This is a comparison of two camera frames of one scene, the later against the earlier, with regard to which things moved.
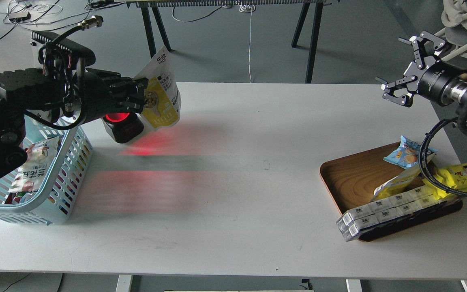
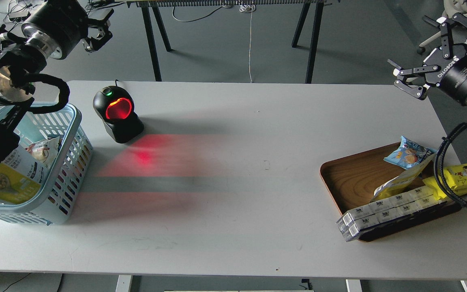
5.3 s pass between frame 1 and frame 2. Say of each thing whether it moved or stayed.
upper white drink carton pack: stayed
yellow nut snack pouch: moved
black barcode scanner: stayed
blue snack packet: stayed
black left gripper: moved
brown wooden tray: stayed
